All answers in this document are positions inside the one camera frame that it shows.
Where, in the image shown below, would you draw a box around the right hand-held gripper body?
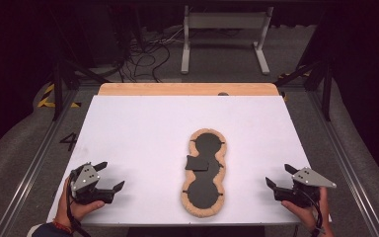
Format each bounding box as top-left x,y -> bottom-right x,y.
273,166 -> 338,209

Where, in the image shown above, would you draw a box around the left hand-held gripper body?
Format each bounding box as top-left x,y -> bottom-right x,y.
68,162 -> 116,205

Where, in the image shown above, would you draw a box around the person's left hand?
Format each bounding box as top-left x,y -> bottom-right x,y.
56,176 -> 107,226

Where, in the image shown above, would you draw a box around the person's right hand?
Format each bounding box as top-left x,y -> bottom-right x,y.
280,187 -> 332,231

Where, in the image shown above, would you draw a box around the black metal stand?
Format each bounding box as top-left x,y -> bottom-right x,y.
273,58 -> 336,121
50,57 -> 111,121

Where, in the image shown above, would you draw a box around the yellow black floor tape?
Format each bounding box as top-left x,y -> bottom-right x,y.
37,83 -> 82,109
276,64 -> 311,81

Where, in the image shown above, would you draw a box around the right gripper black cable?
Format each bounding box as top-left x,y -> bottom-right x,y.
296,188 -> 324,237

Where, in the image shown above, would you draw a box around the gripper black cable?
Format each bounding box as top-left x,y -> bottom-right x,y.
65,186 -> 93,237
296,188 -> 324,237

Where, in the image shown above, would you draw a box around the aluminium floor rail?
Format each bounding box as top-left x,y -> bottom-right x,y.
308,89 -> 379,237
0,88 -> 81,237

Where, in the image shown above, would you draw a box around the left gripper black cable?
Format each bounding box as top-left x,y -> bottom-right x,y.
65,186 -> 93,237

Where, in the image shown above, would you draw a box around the red bead bracelet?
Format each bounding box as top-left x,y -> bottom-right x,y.
52,218 -> 73,236

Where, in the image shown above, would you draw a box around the black floor cables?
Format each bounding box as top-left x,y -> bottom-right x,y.
119,28 -> 187,83

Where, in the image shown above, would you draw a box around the white metal stand frame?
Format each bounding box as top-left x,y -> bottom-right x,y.
181,4 -> 274,76

